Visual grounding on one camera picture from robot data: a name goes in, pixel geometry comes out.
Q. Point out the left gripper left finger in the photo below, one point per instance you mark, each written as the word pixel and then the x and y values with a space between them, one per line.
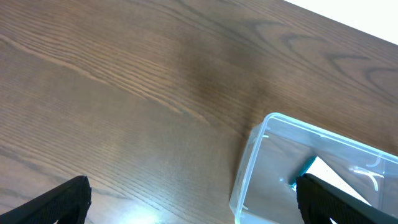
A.
pixel 67 203

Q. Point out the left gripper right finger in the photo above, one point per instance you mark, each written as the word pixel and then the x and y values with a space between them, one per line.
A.
pixel 320 202

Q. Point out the clear plastic container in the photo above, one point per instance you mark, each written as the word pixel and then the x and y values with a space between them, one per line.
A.
pixel 275 150

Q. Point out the white blue cardboard box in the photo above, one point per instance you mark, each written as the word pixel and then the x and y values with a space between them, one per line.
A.
pixel 317 167

